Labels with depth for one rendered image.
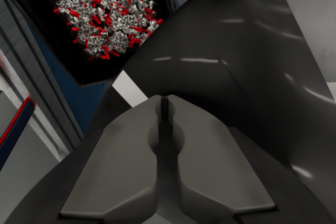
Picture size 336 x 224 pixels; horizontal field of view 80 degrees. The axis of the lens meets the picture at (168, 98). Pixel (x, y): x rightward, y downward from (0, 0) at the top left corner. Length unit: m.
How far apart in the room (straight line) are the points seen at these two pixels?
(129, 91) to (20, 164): 1.17
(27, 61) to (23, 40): 0.03
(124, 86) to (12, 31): 0.26
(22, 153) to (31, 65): 0.95
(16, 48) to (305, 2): 1.34
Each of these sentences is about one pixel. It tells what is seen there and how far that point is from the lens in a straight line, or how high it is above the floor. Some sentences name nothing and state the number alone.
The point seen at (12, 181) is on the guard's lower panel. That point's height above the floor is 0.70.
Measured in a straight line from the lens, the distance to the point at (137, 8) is 0.27.
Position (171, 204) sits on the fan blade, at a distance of 0.20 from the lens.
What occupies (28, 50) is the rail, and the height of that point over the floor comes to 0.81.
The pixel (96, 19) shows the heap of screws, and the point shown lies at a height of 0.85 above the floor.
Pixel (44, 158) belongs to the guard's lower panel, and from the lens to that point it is 1.26.
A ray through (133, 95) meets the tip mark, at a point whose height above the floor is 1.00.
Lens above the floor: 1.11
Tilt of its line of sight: 44 degrees down
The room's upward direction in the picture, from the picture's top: 177 degrees clockwise
